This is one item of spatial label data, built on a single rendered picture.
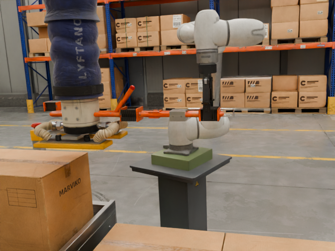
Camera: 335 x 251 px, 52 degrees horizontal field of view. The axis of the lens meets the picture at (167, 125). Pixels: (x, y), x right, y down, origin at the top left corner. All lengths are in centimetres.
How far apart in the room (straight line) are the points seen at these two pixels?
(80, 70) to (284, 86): 781
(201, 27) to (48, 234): 111
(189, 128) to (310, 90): 663
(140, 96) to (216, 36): 919
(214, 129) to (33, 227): 119
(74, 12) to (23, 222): 95
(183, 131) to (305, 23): 669
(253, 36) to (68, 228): 123
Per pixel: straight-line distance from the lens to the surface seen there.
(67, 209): 178
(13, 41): 1284
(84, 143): 152
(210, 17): 141
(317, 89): 864
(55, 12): 155
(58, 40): 155
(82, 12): 154
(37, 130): 165
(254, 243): 177
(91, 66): 156
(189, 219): 229
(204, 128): 218
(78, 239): 176
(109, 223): 209
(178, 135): 217
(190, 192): 224
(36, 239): 173
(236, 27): 143
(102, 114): 156
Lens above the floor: 143
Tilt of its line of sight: 11 degrees down
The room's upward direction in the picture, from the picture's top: 3 degrees counter-clockwise
